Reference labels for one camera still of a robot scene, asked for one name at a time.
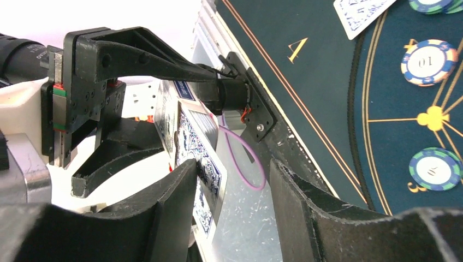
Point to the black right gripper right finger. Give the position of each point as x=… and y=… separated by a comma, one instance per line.
x=316, y=226

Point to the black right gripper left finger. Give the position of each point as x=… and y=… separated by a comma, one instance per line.
x=152, y=225

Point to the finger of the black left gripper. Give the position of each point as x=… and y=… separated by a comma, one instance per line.
x=127, y=142
x=111, y=54

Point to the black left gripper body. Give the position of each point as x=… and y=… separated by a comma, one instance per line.
x=76, y=96

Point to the blue playing card box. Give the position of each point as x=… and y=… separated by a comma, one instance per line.
x=172, y=98

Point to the blue backed playing card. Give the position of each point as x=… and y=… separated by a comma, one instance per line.
x=356, y=15
x=197, y=135

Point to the green poker chip stack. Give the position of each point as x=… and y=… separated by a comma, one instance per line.
x=436, y=169

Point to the orange poker chip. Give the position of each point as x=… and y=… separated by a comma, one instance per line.
x=436, y=6

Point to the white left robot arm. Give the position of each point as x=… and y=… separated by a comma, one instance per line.
x=21, y=115

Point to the round dark poker mat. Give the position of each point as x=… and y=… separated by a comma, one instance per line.
x=391, y=119

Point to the dark green poker mat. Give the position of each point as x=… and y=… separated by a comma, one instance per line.
x=301, y=52

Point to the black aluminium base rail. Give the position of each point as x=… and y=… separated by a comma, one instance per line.
x=247, y=228

